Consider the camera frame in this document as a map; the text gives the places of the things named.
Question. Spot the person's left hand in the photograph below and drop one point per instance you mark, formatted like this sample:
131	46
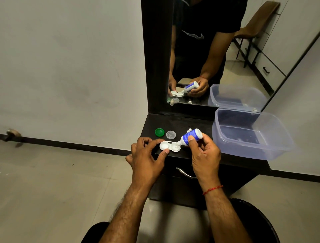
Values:
142	165

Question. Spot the person's right hand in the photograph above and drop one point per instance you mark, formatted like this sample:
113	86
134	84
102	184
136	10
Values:
206	162

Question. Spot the person's right thumb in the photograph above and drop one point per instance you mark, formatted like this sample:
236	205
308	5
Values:
193	145

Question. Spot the person's left thumb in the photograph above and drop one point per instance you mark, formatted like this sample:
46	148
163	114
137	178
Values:
162	155

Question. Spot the blue white solution bottle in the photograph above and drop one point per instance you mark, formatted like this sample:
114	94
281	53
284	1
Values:
194	134

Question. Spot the white contact lens case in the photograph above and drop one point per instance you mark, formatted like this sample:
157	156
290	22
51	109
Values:
166	145

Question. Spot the person's right forearm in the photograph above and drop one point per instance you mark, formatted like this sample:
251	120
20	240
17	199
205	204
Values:
222	215

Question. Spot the person's left forearm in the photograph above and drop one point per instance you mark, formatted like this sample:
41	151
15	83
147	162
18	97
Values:
127	212

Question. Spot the clear round lens case cap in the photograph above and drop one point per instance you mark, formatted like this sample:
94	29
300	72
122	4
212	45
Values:
171	134

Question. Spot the green round lens case cap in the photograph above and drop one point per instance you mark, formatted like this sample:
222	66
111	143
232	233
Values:
159	132

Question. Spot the clear plastic storage container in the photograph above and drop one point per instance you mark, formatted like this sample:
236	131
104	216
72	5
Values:
250	151

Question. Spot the black dressing table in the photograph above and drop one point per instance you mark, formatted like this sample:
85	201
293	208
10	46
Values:
156	62

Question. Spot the person's black clothing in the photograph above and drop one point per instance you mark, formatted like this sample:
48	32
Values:
257	225

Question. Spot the brown chair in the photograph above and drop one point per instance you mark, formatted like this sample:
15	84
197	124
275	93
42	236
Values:
258	22

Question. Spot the metal door stopper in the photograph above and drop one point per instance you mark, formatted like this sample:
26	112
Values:
12	134

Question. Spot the wall mirror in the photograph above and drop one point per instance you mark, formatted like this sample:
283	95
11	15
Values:
232	71

